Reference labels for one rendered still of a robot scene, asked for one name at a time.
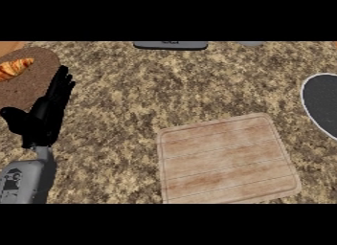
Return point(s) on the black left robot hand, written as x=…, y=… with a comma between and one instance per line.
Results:
x=46, y=111

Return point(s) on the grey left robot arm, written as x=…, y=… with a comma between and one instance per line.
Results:
x=26, y=178

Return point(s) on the pale wooden cutting board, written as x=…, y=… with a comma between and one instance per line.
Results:
x=225, y=159

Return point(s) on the black pan with white rim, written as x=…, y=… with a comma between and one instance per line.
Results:
x=330, y=106

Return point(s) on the golden croissant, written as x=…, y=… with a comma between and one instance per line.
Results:
x=9, y=70

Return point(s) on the dark grey flat appliance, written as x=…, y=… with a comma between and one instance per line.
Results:
x=170, y=45

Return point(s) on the pale grey object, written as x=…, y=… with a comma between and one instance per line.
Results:
x=250, y=43

